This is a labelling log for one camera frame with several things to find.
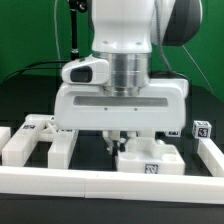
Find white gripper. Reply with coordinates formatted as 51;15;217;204
54;79;189;154

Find white chair seat part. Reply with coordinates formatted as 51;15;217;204
116;137;185;175

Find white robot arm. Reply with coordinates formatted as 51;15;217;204
54;0;203;135

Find white tagged cube left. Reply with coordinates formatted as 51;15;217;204
165;131;181;137

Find white tagged cube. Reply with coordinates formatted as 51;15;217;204
165;131;181;137
192;120;212;139

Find white tagged cube right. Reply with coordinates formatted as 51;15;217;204
192;120;212;139

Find white U-shaped fence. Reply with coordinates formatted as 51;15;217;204
0;126;224;205

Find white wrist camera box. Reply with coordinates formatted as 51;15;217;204
61;56;109;85

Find white chair back frame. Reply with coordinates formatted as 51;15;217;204
1;114;79;169

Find black cables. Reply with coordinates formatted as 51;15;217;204
0;59;72;84

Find black camera stand pole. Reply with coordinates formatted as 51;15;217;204
67;0;88;60

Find white thin cable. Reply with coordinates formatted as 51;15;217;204
53;0;64;78

